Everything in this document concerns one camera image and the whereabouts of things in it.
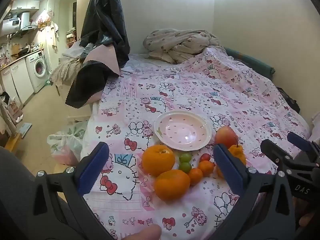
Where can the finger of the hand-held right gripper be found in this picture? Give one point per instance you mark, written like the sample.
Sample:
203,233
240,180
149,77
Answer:
297,140
271,148

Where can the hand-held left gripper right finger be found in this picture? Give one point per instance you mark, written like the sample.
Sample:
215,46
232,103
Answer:
228,170

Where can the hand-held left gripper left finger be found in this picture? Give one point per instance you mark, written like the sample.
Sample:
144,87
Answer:
93,167

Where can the yellow pear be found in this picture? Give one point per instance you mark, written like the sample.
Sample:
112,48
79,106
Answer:
237,152

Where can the small tangerine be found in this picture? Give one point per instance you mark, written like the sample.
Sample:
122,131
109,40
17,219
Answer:
195,176
206,168

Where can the red apple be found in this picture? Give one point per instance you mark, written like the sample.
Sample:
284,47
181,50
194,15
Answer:
225,136

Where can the pink dotted plate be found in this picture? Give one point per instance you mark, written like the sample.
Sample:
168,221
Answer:
183,130

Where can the large orange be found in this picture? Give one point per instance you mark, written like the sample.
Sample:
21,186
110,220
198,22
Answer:
171,185
157,160

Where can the person's right hand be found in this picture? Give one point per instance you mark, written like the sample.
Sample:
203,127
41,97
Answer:
306,221

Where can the red cherry tomato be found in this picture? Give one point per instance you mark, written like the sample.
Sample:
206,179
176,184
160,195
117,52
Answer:
205,157

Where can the white plastic bag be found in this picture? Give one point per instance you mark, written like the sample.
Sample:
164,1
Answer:
65,142

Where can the dark cloth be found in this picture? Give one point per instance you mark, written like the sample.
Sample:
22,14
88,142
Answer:
287,100

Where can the small green plum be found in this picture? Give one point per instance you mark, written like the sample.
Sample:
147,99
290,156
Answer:
185,167
185,157

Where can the pink cartoon printed blanket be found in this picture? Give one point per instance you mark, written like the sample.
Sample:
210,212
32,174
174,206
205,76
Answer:
200,92

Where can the pink and black cloth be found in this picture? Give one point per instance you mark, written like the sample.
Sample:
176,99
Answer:
85,85

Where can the beige cloth pile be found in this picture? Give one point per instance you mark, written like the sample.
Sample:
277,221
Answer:
65,70

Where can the white washing machine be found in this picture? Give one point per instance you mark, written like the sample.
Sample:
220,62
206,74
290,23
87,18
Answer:
37,70

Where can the white base cabinets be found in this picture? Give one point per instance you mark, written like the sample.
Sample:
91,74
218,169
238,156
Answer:
17,80

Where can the crumpled beige printed comforter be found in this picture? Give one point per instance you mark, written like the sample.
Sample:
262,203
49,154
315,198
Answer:
180,45

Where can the hanging white towel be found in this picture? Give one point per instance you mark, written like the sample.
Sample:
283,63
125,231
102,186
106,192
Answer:
54,36

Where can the black plastic sheet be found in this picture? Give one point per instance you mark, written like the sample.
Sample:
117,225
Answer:
105,17

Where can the pink hanging bag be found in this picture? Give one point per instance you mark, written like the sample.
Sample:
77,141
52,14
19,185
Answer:
44,17

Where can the grey range hood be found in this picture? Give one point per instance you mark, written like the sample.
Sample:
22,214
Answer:
26,21

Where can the white water heater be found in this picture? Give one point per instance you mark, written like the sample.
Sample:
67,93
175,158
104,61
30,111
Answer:
11,25

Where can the tall white cabinet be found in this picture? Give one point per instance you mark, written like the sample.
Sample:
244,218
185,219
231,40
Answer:
53,6

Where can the white wall cabinet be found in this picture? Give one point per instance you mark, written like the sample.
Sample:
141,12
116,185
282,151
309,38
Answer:
25,5

